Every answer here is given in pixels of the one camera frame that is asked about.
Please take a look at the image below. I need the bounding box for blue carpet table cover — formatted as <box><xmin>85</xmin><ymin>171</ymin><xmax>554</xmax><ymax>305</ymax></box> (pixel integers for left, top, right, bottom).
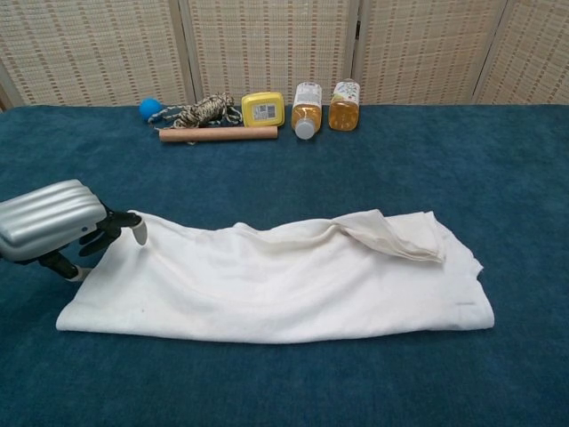
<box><xmin>0</xmin><ymin>102</ymin><xmax>569</xmax><ymax>427</ymax></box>

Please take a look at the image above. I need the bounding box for beige braided rope bundle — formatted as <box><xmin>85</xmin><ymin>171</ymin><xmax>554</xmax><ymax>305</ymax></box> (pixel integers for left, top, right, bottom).
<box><xmin>148</xmin><ymin>92</ymin><xmax>244</xmax><ymax>146</ymax></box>

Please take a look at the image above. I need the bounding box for wooden rolling pin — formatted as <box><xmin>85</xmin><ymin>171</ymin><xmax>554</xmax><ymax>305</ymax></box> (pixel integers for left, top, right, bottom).
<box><xmin>158</xmin><ymin>125</ymin><xmax>279</xmax><ymax>144</ymax></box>

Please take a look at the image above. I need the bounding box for tea bottle with floral label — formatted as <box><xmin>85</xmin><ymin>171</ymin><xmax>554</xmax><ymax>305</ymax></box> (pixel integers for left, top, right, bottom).
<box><xmin>327</xmin><ymin>78</ymin><xmax>362</xmax><ymax>132</ymax></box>

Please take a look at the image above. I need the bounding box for woven bamboo screen panel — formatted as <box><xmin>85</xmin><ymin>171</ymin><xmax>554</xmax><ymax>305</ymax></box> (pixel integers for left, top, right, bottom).
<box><xmin>353</xmin><ymin>0</ymin><xmax>512</xmax><ymax>106</ymax></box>
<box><xmin>0</xmin><ymin>0</ymin><xmax>199</xmax><ymax>109</ymax></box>
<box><xmin>473</xmin><ymin>0</ymin><xmax>569</xmax><ymax>106</ymax></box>
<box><xmin>180</xmin><ymin>0</ymin><xmax>364</xmax><ymax>106</ymax></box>

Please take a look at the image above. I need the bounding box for tea bottle with white label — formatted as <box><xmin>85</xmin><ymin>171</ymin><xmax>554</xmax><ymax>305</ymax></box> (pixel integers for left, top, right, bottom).
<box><xmin>291</xmin><ymin>81</ymin><xmax>325</xmax><ymax>141</ymax></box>

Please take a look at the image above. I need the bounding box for yellow plastic box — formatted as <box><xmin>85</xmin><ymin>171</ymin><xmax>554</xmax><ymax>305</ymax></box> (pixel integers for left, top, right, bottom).
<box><xmin>241</xmin><ymin>92</ymin><xmax>285</xmax><ymax>127</ymax></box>

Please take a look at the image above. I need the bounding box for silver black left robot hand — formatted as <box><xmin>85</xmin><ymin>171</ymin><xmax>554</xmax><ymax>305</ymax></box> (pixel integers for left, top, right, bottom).
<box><xmin>0</xmin><ymin>179</ymin><xmax>148</xmax><ymax>283</ymax></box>

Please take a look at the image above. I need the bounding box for blue ball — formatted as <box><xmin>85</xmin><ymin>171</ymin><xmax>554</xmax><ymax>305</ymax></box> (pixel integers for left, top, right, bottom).
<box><xmin>139</xmin><ymin>98</ymin><xmax>164</xmax><ymax>120</ymax></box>

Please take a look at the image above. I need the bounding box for white T-shirt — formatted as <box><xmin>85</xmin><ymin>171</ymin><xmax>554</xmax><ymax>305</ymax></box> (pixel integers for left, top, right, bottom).
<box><xmin>55</xmin><ymin>207</ymin><xmax>495</xmax><ymax>344</ymax></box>

